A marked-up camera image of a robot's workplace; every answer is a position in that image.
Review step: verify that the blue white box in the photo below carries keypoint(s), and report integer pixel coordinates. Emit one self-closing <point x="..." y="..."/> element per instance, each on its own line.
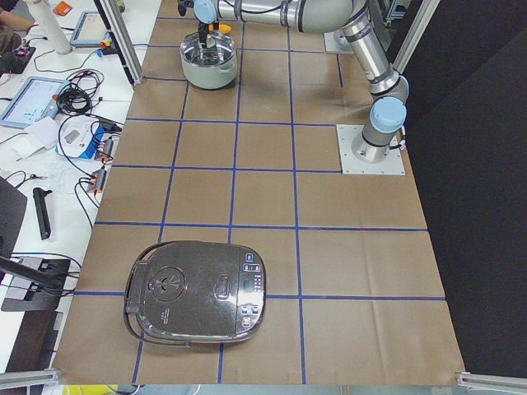
<point x="79" y="137"/>

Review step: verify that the black monitor stand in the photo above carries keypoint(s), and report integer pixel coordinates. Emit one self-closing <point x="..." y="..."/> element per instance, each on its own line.
<point x="37" y="283"/>

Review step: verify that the aluminium frame post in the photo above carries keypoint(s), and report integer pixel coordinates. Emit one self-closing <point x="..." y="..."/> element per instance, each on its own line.
<point x="119" y="35"/>

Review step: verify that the dark rice cooker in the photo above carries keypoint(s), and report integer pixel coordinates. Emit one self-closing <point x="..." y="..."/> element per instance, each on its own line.
<point x="186" y="292"/>

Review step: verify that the black handheld tool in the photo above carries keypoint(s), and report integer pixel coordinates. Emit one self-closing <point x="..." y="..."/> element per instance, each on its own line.
<point x="39" y="196"/>

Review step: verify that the blue teach pendant tablet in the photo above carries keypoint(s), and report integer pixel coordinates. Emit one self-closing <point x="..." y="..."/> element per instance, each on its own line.
<point x="36" y="100"/>

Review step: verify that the white cylindrical post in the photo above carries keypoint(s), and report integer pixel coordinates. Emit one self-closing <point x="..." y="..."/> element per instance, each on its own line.
<point x="45" y="19"/>

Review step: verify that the grey-green electric pot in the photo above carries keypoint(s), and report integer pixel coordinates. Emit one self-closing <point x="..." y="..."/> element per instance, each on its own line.
<point x="211" y="78"/>

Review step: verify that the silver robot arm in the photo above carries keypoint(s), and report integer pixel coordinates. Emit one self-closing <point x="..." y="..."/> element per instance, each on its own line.
<point x="388" y="88"/>

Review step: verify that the glass pot lid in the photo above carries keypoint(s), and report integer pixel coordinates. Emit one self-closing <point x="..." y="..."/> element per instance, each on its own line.
<point x="220" y="50"/>

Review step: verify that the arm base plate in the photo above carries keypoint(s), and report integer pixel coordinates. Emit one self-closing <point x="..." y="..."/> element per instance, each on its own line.
<point x="336" y="42"/>
<point x="357" y="157"/>

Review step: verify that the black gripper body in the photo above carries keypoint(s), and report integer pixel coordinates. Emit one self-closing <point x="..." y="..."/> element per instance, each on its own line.
<point x="202" y="33"/>

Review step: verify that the yellow toy corn cob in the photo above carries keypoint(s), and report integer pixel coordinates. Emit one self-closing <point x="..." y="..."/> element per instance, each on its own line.
<point x="224" y="29"/>

